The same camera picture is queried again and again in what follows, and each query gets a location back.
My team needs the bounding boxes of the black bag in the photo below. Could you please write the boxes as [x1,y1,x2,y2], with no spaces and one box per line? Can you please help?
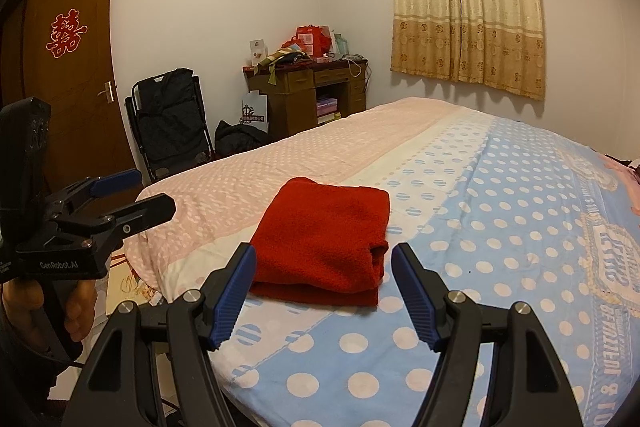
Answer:
[215,120,271,156]

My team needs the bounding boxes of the person's left hand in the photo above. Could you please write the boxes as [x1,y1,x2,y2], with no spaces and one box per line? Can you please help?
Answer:
[1,278,99,350]

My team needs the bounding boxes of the red knitted sweater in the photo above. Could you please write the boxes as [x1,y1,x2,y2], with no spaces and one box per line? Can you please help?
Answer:
[248,177,391,308]

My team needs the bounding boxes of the green yellow striped cloth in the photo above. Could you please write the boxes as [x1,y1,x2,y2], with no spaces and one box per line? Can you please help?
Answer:
[252,48,311,85]

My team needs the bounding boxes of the black cable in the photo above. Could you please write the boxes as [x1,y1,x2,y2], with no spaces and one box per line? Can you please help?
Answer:
[30,342,87,369]

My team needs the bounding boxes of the wide beige patterned curtain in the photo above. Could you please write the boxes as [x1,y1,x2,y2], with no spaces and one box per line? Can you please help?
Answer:
[389,0,547,102]

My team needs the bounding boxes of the red paper door decoration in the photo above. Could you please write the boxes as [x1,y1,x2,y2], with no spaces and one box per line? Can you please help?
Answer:
[46,10,88,58]

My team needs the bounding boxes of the black folding chair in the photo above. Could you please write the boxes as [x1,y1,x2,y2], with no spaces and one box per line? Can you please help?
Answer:
[125,68,216,182]

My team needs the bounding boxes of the pink boxes in desk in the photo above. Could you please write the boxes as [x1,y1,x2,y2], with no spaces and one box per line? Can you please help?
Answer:
[316,96,341,125]

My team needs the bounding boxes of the pink bed sheet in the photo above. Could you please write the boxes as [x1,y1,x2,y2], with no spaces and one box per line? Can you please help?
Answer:
[602,154,640,188]

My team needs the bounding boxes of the brown wooden door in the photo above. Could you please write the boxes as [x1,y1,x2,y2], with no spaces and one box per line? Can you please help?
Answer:
[22,0,143,202]

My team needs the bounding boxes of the white printed paper bag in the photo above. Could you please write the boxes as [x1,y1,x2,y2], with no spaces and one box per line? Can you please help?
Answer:
[241,99,271,128]

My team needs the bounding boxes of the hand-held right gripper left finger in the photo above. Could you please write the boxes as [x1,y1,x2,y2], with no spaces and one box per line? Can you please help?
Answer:
[60,242,258,427]

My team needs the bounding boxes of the red gift bag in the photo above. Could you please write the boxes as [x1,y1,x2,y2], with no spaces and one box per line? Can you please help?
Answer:
[295,25,333,58]

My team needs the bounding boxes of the cream printed gift bag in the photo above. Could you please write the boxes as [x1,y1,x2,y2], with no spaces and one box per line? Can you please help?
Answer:
[106,251,167,309]

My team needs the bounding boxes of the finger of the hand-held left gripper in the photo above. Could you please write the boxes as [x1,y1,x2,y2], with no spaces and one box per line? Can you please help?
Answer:
[47,168,142,208]
[101,198,177,241]

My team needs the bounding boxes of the brown wooden desk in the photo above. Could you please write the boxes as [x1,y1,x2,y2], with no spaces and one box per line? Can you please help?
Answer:
[243,58,371,142]

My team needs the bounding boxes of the polka dot bed blanket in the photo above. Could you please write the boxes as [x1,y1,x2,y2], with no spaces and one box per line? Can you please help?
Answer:
[122,96,640,427]

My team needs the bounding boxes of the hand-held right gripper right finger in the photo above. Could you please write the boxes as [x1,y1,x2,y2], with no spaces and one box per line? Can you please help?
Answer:
[391,243,585,427]

